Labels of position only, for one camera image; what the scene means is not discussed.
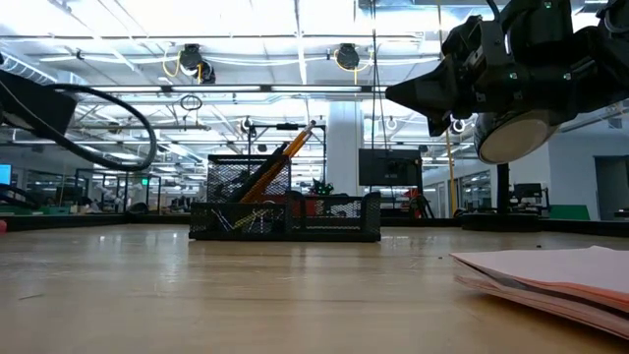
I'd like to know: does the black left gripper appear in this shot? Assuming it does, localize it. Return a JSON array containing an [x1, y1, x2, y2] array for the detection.
[[0, 68, 79, 138]]

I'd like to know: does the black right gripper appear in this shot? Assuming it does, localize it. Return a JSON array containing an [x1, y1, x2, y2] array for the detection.
[[385, 0, 599, 138]]

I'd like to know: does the orange pencil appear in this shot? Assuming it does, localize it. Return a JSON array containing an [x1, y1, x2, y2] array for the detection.
[[245, 119, 318, 204], [239, 128, 312, 204]]

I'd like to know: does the black mesh desk organizer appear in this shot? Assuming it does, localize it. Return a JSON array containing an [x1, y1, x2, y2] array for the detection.
[[189, 153, 382, 243]]

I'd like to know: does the black binder clip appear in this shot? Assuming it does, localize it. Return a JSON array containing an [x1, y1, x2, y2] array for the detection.
[[209, 206, 236, 233]]

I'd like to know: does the black monitor on stand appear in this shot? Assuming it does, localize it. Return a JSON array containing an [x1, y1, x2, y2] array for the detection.
[[357, 147, 424, 188]]

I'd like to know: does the small black monitor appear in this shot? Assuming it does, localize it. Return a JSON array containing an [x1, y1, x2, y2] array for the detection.
[[513, 182, 544, 201]]

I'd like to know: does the green board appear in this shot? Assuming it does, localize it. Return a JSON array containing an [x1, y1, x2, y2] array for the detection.
[[548, 204, 591, 221]]

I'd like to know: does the pink sticky note pad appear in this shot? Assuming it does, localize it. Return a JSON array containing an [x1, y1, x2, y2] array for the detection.
[[449, 244, 629, 340]]

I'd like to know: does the black ceiling cable reel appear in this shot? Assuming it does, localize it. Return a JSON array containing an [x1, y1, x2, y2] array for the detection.
[[177, 42, 217, 86], [335, 42, 363, 71]]

